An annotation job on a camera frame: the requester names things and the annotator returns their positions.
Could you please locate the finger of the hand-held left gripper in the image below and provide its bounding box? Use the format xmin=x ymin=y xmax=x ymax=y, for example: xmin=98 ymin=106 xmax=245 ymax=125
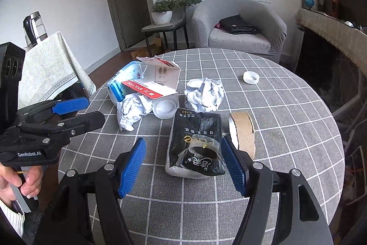
xmin=17 ymin=97 xmax=90 ymax=122
xmin=20 ymin=111 xmax=105 ymax=140

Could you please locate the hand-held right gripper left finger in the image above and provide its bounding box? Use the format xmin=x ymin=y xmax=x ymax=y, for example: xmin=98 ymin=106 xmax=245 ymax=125
xmin=34 ymin=137 xmax=147 ymax=245

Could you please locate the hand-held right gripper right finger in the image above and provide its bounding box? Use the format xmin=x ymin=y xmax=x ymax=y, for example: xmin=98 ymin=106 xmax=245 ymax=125
xmin=221 ymin=136 xmax=334 ymax=245

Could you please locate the black tissue packet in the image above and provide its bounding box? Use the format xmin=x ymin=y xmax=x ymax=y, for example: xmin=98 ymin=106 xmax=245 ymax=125
xmin=165 ymin=108 xmax=226 ymax=179

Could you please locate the large white plastic lid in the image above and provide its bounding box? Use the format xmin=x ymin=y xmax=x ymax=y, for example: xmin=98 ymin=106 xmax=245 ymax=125
xmin=151 ymin=99 xmax=176 ymax=120

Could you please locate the person's left forearm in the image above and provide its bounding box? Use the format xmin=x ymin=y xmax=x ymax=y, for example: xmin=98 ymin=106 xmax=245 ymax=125
xmin=0 ymin=200 xmax=25 ymax=237

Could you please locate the person's left hand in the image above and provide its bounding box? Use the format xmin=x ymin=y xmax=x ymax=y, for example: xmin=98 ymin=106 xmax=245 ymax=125
xmin=0 ymin=163 xmax=44 ymax=205

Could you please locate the cardboard tape roll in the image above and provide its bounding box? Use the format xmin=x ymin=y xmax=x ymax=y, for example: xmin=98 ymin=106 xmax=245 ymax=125
xmin=228 ymin=111 xmax=256 ymax=161

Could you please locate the crumpled white paper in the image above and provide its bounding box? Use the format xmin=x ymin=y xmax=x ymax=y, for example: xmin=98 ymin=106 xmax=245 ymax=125
xmin=117 ymin=93 xmax=155 ymax=131
xmin=184 ymin=78 xmax=225 ymax=113

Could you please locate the white patterned table cover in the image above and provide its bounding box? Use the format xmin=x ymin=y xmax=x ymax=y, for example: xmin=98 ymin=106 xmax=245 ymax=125
xmin=17 ymin=31 xmax=96 ymax=110

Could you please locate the blue and white tissue pack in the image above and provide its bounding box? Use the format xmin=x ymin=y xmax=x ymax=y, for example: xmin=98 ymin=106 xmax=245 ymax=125
xmin=107 ymin=60 xmax=145 ymax=106

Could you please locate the grey checked tablecloth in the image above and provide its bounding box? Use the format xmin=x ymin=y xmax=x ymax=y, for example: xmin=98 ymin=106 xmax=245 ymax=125
xmin=57 ymin=48 xmax=346 ymax=245

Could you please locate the glass kettle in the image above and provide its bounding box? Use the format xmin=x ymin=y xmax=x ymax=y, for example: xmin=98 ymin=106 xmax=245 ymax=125
xmin=23 ymin=11 xmax=48 ymax=47

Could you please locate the small white bottle cap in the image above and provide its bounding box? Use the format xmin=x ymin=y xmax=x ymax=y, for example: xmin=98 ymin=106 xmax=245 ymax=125
xmin=243 ymin=71 xmax=260 ymax=85

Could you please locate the red and white cardboard box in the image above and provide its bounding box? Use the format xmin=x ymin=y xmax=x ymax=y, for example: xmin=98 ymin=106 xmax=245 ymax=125
xmin=121 ymin=56 xmax=181 ymax=103

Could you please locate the potted plant in white pot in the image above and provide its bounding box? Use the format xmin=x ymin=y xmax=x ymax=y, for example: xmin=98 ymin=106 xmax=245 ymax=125
xmin=151 ymin=0 xmax=203 ymax=25

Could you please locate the black handbag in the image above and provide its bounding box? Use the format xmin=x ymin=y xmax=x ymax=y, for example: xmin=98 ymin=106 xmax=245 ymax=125
xmin=219 ymin=14 xmax=260 ymax=35

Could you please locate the grey armchair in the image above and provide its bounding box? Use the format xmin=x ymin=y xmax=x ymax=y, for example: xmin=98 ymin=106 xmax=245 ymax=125
xmin=192 ymin=0 xmax=287 ymax=63

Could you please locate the beige fringed cloth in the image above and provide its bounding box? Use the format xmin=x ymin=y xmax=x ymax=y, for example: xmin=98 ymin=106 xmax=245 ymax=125
xmin=295 ymin=8 xmax=367 ymax=76

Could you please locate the dark wooden box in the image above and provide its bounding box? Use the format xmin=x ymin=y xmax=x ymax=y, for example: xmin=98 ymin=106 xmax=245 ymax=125
xmin=324 ymin=0 xmax=339 ymax=16

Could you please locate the dark monitor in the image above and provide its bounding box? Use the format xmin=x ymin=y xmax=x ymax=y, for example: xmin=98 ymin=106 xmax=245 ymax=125
xmin=338 ymin=0 xmax=362 ymax=23

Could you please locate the white desk frame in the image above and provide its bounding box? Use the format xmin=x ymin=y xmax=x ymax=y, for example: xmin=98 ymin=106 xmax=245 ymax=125
xmin=333 ymin=73 xmax=367 ymax=122

